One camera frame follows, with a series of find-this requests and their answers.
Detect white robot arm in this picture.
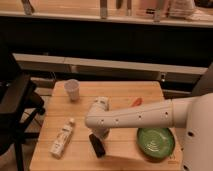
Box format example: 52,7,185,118
85,93,213,171

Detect white sponge block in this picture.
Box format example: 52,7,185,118
99,97,109,110

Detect translucent plastic cup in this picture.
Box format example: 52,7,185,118
64,79,79,101

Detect orange carrot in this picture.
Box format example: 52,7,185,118
131,98,143,107

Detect green bowl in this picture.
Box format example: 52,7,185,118
137,128,175,159

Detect white plastic bottle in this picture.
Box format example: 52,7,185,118
50,118,75,159

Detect black chair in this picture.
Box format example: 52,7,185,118
0,49,45,171

